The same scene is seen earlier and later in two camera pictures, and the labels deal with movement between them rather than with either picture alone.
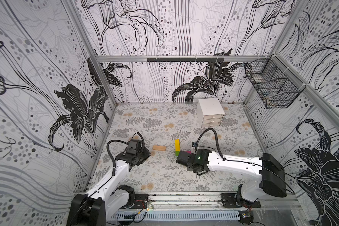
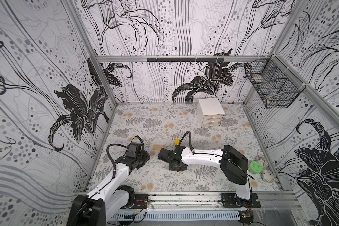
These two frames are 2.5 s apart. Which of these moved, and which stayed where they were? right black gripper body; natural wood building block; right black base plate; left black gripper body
Moved: right black gripper body
Stayed: natural wood building block; right black base plate; left black gripper body
